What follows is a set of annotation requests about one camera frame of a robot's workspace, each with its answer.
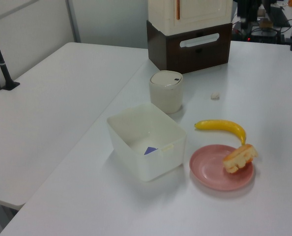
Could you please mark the orange glazed bread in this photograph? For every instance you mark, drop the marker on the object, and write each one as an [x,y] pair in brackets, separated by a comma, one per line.
[240,157]

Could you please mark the white plastic storage bin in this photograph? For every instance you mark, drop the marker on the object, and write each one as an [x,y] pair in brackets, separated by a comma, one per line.
[160,162]

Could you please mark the black camera stand pole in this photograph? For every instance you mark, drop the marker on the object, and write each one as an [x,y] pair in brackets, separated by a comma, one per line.
[1,62]

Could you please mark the crumpled white paper ball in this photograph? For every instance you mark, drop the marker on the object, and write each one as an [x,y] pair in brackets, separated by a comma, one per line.
[215,96]

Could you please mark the grey partition frame post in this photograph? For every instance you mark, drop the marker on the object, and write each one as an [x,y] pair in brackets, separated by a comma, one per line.
[73,20]

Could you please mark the black monitor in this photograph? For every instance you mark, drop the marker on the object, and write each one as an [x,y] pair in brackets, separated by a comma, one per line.
[278,16]

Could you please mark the small brown cardboard box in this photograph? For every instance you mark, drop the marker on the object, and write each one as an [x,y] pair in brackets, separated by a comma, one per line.
[266,22]

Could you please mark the pink plate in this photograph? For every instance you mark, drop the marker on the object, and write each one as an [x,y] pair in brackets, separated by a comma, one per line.
[207,169]

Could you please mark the beige lidded trash can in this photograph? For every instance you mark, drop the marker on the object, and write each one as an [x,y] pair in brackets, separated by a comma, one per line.
[165,97]

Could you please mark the cream plastic storage box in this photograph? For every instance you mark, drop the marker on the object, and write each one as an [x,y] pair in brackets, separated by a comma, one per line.
[200,14]

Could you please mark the purple card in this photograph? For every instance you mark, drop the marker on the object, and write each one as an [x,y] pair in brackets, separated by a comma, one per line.
[151,151]

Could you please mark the yellow banana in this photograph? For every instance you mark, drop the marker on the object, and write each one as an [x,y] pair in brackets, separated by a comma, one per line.
[224,125]

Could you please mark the dark brown drawer box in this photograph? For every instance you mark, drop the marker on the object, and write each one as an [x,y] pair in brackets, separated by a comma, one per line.
[202,57]

